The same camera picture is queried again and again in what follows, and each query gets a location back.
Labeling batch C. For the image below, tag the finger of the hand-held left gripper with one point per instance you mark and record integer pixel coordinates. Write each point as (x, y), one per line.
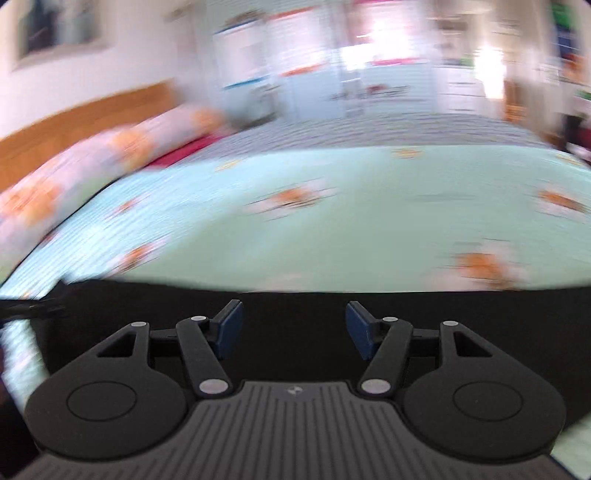
(32, 310)

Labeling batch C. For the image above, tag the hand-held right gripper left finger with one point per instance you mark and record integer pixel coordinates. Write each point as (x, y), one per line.
(229, 327)

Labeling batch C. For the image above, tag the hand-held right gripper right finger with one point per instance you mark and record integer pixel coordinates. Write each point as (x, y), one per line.
(361, 330)

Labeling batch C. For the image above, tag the black pants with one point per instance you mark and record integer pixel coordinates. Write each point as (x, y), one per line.
(295, 318)

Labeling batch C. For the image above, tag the mint bee print quilt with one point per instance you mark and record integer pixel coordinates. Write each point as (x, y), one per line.
(323, 221)

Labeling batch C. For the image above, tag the floral rolled duvet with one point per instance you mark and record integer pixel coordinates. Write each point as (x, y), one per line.
(92, 170)

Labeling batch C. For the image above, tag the red cloth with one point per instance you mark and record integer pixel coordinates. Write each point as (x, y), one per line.
(189, 150)

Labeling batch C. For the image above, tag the wooden headboard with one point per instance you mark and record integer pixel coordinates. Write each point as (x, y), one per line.
(69, 124)

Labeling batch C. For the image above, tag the lilac dotted bedsheet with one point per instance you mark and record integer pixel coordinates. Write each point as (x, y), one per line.
(369, 134)

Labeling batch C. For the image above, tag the sliding door wardrobe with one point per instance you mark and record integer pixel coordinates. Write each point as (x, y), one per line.
(314, 92)

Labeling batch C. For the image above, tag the white shelf unit with drawers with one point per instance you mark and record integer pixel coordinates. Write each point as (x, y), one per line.
(459, 83)

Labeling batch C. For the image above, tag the white chart poster blue border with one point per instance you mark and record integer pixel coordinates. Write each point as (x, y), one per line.
(242, 55)

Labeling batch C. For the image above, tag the framed wedding photo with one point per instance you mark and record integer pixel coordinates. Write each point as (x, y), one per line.
(60, 27)

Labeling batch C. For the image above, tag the orange border poster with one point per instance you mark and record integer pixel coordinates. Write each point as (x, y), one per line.
(302, 41)

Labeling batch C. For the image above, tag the pink border poster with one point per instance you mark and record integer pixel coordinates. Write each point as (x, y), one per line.
(381, 32)

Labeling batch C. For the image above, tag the blue bag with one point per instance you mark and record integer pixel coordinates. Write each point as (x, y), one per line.
(570, 41)

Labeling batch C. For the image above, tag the green bag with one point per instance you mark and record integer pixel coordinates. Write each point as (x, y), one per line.
(563, 11)

